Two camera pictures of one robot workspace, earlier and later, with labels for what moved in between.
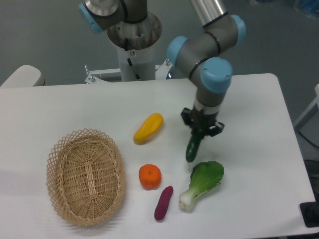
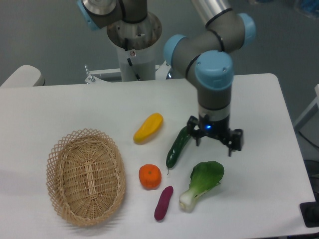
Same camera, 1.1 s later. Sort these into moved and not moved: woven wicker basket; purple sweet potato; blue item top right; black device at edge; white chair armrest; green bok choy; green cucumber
Moved: green cucumber
Not moved: woven wicker basket; white chair armrest; black device at edge; purple sweet potato; blue item top right; green bok choy
